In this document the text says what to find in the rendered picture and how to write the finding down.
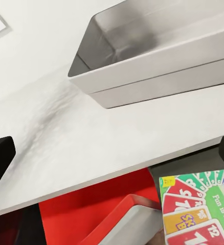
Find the board game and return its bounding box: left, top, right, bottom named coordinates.
left=159, top=170, right=224, bottom=245

